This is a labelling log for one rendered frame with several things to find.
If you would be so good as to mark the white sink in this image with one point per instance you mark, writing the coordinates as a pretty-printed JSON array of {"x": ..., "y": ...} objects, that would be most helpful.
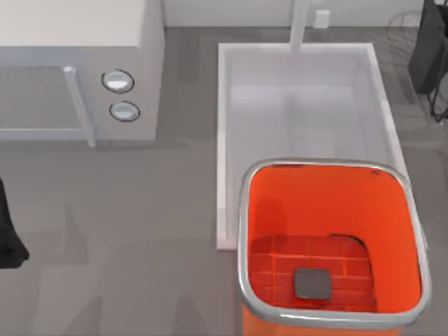
[{"x": 297, "y": 105}]

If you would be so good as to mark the pale microwave oven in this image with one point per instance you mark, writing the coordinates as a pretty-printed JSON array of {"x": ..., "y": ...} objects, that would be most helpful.
[{"x": 147, "y": 87}]

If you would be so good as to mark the small microwave knob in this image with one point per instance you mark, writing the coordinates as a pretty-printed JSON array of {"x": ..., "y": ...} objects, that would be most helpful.
[{"x": 124, "y": 111}]

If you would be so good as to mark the orange basket with metal rim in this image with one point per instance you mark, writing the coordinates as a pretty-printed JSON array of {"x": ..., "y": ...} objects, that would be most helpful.
[{"x": 332, "y": 210}]

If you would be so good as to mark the large microwave knob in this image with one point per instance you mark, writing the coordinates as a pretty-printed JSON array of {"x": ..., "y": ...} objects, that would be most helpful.
[{"x": 117, "y": 81}]

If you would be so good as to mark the grey square pad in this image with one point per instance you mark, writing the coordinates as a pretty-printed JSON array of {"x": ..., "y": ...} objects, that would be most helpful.
[{"x": 312, "y": 283}]

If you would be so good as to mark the tall white tap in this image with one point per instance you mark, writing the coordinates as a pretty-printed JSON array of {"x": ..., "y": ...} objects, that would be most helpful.
[{"x": 298, "y": 24}]

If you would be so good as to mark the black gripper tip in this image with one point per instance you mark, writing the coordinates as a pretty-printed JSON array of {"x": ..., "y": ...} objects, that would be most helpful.
[{"x": 8, "y": 238}]

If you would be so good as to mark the white wall socket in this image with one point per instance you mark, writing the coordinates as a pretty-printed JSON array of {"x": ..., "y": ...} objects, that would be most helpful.
[{"x": 322, "y": 18}]

